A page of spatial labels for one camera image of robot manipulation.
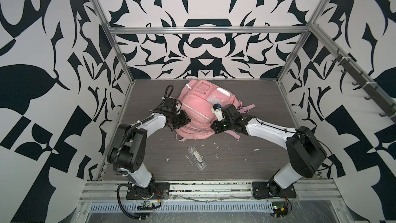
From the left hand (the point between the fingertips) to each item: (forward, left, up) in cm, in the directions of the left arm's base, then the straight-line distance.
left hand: (192, 117), depth 91 cm
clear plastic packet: (-21, -3, -7) cm, 22 cm away
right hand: (-6, -10, +1) cm, 12 cm away
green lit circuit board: (-44, -39, -9) cm, 59 cm away
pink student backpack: (+14, -4, +1) cm, 15 cm away
